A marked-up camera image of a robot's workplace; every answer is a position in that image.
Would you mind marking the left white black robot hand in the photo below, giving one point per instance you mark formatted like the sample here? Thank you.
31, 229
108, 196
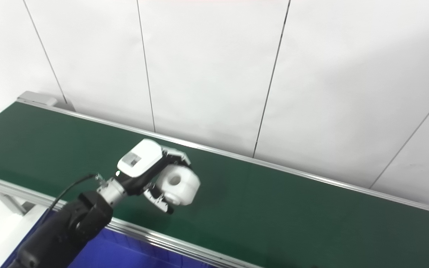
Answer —
142, 160

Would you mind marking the white round plastic part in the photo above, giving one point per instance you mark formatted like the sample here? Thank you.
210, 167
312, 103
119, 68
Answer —
181, 184

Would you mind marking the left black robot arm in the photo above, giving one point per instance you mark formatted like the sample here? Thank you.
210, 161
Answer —
69, 227

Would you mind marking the green conveyor belt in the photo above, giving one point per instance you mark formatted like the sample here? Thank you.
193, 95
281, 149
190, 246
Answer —
292, 216
155, 236

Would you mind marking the blue plastic bin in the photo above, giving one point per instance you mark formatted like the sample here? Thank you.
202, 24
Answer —
125, 253

